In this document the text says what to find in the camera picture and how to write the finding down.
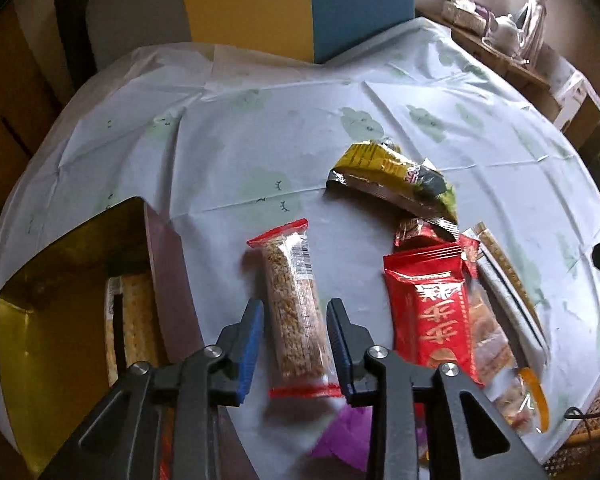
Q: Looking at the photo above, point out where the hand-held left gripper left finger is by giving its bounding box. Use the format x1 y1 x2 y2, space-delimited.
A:
40 299 266 480

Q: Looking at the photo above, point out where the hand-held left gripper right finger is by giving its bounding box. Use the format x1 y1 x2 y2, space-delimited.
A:
326 299 548 480

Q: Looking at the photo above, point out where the clear red-ended grain bar packet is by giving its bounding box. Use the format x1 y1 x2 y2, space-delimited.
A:
246 218 346 400

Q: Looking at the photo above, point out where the purple snack packet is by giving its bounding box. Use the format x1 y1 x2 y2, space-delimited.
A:
309 404 377 467

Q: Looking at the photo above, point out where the large red snack packet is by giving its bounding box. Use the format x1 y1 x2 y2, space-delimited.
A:
383 241 483 386

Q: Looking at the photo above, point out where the long white stick packet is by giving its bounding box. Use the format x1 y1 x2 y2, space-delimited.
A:
461 221 552 367

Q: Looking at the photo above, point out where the small dark red packet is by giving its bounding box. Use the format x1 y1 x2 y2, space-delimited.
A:
394 216 462 249

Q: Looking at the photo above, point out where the clear packet with orange print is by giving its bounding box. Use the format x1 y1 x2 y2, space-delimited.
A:
495 364 551 434

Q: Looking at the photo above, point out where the gold cardboard box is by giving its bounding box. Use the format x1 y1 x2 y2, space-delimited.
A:
0 197 261 480

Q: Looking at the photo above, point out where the clear cracker packet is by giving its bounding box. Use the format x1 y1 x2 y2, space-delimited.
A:
103 272 162 387

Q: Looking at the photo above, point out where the clear brown snack packet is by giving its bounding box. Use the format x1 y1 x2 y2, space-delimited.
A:
466 280 520 387

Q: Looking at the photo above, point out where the white cardboard box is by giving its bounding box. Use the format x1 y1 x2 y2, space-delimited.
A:
551 66 600 129

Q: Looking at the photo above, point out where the wicker chair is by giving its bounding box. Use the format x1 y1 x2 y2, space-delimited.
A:
544 369 600 480

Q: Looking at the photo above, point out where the yellow green snack packet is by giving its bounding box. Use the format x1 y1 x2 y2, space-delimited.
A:
325 142 459 227

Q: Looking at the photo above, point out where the wooden side table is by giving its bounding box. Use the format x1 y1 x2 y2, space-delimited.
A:
450 22 600 132

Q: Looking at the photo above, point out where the white green-printed tablecloth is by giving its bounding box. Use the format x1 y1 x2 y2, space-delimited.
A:
0 16 600 480

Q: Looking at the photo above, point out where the white teapot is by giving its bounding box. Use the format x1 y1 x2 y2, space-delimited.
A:
481 14 527 57

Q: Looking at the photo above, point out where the pale patterned curtain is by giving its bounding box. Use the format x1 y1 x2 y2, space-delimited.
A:
516 0 557 61

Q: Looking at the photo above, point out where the grey yellow blue chair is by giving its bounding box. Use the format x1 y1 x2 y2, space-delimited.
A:
85 0 416 64

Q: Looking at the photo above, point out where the black cable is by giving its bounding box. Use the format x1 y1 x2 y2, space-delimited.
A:
564 406 600 442

